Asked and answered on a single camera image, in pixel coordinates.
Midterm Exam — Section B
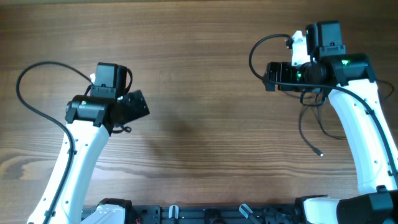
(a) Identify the thick black USB-C cable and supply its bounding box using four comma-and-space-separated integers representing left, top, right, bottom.
281, 90, 348, 157

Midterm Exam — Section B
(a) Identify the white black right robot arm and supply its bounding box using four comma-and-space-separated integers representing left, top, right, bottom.
261, 21, 397, 223

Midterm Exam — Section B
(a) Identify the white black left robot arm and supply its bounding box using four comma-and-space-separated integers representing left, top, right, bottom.
24, 63, 150, 223

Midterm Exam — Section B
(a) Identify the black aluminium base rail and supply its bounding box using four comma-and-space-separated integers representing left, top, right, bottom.
81, 203, 304, 224

